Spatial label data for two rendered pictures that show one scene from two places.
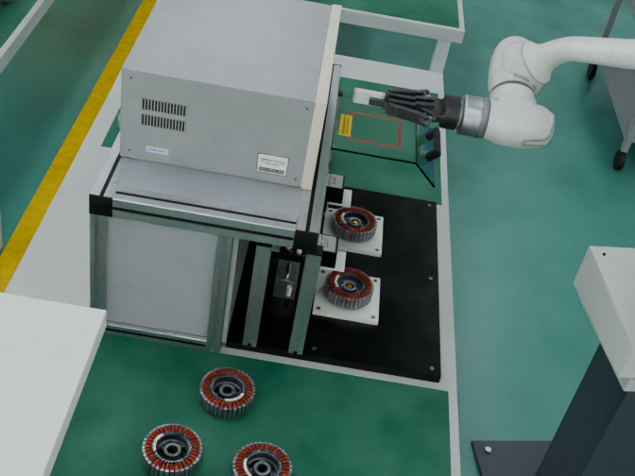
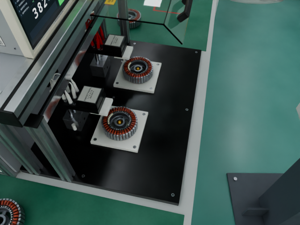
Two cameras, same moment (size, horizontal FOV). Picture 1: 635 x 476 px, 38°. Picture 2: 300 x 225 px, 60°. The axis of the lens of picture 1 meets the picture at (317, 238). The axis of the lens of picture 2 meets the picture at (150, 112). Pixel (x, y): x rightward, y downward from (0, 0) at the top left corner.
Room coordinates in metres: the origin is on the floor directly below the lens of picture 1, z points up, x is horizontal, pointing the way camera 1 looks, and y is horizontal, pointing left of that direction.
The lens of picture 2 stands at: (1.17, -0.30, 1.48)
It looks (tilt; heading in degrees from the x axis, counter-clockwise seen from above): 54 degrees down; 14
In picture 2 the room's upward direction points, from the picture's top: straight up
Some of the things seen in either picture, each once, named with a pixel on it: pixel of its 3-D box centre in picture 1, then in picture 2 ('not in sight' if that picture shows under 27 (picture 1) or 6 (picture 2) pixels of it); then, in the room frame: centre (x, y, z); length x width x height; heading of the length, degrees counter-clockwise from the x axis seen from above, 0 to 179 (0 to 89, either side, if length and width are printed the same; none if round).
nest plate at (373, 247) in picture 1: (352, 231); (138, 74); (1.83, -0.08, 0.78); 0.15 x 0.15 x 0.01; 2
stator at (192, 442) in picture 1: (172, 451); not in sight; (1.07, 0.19, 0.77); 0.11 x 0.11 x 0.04
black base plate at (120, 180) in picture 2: (342, 266); (126, 101); (1.71, -0.07, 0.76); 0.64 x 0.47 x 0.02; 2
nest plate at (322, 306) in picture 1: (347, 296); (120, 127); (1.59, -0.09, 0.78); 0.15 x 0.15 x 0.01; 2
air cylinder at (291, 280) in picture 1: (286, 278); (76, 115); (1.59, 0.05, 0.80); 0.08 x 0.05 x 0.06; 2
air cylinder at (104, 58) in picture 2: not in sight; (100, 64); (1.83, 0.06, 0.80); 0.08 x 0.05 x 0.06; 2
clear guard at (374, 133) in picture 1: (369, 137); (135, 4); (1.87, -0.08, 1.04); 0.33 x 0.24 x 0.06; 92
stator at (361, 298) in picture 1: (349, 288); (119, 122); (1.59, -0.09, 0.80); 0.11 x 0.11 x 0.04
